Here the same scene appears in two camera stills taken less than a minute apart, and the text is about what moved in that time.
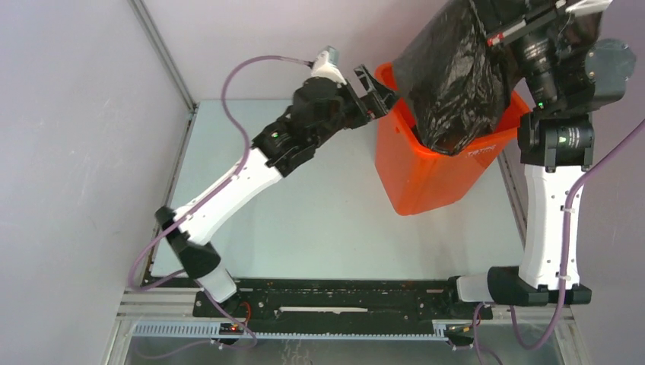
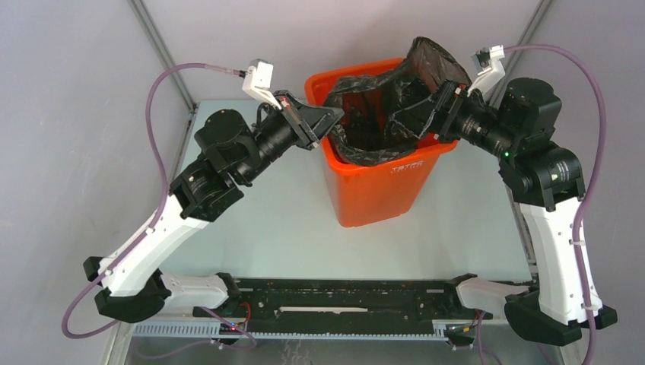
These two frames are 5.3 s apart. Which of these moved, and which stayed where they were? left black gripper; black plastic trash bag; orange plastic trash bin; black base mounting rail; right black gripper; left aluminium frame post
Moved: right black gripper; orange plastic trash bin; black plastic trash bag; left black gripper
Stayed: black base mounting rail; left aluminium frame post
